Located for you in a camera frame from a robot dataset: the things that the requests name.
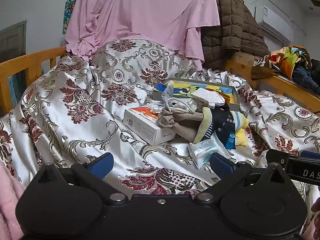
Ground white textured cloth mitt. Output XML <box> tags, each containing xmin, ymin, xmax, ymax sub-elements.
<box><xmin>191</xmin><ymin>89</ymin><xmax>226</xmax><ymax>110</ymax></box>

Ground pink fluffy blanket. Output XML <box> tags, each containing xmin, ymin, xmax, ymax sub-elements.
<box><xmin>0</xmin><ymin>164</ymin><xmax>27</xmax><ymax>240</ymax></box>

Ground grey tray with cartoon print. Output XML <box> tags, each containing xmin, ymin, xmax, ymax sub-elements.
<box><xmin>151</xmin><ymin>78</ymin><xmax>241</xmax><ymax>112</ymax></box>

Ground black printed cloth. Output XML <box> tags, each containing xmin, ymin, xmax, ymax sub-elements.
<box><xmin>211</xmin><ymin>103</ymin><xmax>237</xmax><ymax>151</ymax></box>

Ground white air conditioner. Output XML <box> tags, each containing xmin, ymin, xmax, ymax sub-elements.
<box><xmin>254</xmin><ymin>5</ymin><xmax>294</xmax><ymax>43</ymax></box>

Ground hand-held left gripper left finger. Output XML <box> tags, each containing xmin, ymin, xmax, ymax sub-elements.
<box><xmin>32</xmin><ymin>152</ymin><xmax>129</xmax><ymax>205</ymax></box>

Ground multicoloured printed cloth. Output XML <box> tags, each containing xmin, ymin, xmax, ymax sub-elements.
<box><xmin>251</xmin><ymin>45</ymin><xmax>313</xmax><ymax>81</ymax></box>

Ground blue patterned wall poster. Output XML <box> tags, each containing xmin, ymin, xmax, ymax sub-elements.
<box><xmin>62</xmin><ymin>0</ymin><xmax>78</xmax><ymax>35</ymax></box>

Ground beige cloth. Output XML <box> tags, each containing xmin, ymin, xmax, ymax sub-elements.
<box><xmin>172</xmin><ymin>111</ymin><xmax>205</xmax><ymax>143</ymax></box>

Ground pink hanging sheet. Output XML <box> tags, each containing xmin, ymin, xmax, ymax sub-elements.
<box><xmin>64</xmin><ymin>0</ymin><xmax>222</xmax><ymax>71</ymax></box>

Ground yellow and navy striped sock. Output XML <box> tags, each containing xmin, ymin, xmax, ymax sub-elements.
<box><xmin>193</xmin><ymin>107</ymin><xmax>216</xmax><ymax>143</ymax></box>

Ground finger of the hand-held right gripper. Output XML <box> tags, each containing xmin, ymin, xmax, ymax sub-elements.
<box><xmin>266</xmin><ymin>149</ymin><xmax>289</xmax><ymax>170</ymax></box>

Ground grey-beige sock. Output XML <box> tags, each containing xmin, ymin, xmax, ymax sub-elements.
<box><xmin>157</xmin><ymin>113</ymin><xmax>177</xmax><ymax>128</ymax></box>

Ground grey-blue face mask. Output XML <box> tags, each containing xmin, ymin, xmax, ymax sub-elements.
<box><xmin>161</xmin><ymin>85</ymin><xmax>174</xmax><ymax>103</ymax></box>

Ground floral satin blanket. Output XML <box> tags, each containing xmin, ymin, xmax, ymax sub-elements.
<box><xmin>0</xmin><ymin>39</ymin><xmax>320</xmax><ymax>234</ymax></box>

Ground pale yellow cloth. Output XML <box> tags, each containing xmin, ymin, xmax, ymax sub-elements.
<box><xmin>229</xmin><ymin>111</ymin><xmax>250</xmax><ymax>147</ymax></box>

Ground brown quilted jacket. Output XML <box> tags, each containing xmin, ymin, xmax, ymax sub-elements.
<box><xmin>201</xmin><ymin>0</ymin><xmax>271</xmax><ymax>71</ymax></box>

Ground white and orange box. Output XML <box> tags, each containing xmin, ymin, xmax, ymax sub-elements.
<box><xmin>123</xmin><ymin>107</ymin><xmax>176</xmax><ymax>146</ymax></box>

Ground blue jeans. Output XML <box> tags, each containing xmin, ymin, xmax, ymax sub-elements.
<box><xmin>292</xmin><ymin>66</ymin><xmax>320</xmax><ymax>93</ymax></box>

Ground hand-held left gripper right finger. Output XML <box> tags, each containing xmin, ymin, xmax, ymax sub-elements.
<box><xmin>194</xmin><ymin>152</ymin><xmax>291</xmax><ymax>205</ymax></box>

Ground wooden bed frame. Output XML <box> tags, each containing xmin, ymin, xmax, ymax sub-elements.
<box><xmin>0</xmin><ymin>46</ymin><xmax>320</xmax><ymax>117</ymax></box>

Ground white and blue tissue pack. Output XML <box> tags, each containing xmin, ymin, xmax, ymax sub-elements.
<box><xmin>187</xmin><ymin>138</ymin><xmax>223</xmax><ymax>170</ymax></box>

